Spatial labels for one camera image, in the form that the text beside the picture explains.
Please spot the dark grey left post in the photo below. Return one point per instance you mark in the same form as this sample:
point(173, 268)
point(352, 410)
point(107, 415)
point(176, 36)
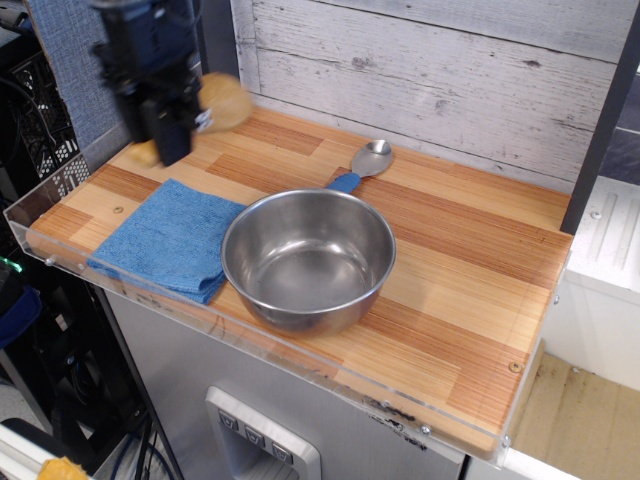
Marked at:
point(216, 37)

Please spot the white ribbed appliance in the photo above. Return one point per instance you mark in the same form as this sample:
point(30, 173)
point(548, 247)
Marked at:
point(593, 320)

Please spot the black plastic crate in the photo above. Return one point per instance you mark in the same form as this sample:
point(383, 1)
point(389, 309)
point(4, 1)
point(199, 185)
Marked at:
point(38, 141)

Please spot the folded blue cloth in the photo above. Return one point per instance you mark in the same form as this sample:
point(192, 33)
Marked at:
point(172, 242)

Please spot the dark grey right post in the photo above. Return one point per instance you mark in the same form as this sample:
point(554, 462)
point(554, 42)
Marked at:
point(613, 106)

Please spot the yellow object bottom left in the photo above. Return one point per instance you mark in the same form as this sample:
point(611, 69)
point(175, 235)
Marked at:
point(61, 469)

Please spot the silver cabinet with dispenser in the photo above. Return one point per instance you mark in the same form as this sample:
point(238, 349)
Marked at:
point(177, 364)

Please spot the spoon with blue handle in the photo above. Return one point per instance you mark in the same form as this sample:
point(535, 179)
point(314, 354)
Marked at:
point(372, 159)

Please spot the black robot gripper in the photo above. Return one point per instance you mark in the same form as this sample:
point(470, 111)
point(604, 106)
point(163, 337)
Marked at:
point(146, 62)

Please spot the orange toy chicken leg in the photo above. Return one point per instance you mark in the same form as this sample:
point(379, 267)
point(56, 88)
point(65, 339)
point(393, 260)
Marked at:
point(226, 105)

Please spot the clear acrylic table guard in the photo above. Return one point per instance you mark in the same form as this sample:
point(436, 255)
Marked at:
point(479, 256)

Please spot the dark grey post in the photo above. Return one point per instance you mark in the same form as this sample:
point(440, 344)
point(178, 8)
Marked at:
point(216, 37)
point(613, 106)

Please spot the steel pot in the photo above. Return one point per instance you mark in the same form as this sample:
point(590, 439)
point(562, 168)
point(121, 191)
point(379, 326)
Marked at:
point(308, 262)

